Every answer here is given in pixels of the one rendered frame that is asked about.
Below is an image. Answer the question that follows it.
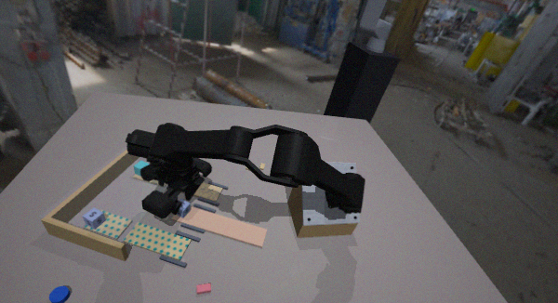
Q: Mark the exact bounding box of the pale pink strip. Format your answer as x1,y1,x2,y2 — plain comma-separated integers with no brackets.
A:
171,207,267,248

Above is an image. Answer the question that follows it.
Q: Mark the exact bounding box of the blue round disc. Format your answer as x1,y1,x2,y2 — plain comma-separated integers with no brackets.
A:
49,286,71,303

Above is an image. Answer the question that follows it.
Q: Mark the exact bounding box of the light blue cube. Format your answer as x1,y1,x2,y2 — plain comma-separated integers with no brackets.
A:
176,199,191,217

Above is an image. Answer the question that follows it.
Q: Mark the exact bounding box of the cream strip with teal polka dots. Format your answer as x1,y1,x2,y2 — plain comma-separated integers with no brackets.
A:
126,224,192,260

